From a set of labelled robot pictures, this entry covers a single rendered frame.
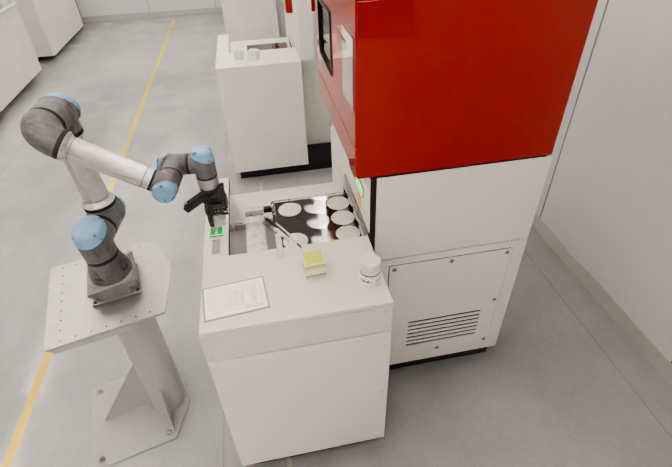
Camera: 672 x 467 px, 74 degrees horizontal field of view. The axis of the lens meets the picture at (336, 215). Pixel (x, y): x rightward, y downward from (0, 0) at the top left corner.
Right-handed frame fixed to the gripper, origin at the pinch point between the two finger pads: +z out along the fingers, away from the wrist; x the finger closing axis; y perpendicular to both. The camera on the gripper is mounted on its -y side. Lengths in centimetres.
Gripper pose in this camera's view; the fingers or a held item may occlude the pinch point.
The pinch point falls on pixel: (213, 229)
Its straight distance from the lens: 182.8
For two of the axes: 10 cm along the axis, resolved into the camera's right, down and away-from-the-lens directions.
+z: 0.2, 7.9, 6.1
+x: -1.9, -5.9, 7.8
